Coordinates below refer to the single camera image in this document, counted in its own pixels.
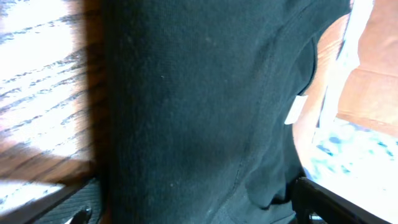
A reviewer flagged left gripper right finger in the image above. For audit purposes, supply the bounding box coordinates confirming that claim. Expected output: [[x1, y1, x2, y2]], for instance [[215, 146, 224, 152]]
[[292, 177, 388, 224]]

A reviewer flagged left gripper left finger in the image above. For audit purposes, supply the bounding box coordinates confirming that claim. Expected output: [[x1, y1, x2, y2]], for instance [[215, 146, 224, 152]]
[[1, 179, 103, 224]]

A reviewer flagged black t-shirt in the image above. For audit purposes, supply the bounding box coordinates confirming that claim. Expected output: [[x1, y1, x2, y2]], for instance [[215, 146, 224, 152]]
[[104, 0, 350, 223]]

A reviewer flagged folded beige cloth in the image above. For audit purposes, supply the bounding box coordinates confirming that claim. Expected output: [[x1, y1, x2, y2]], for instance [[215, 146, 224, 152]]
[[310, 0, 376, 144]]

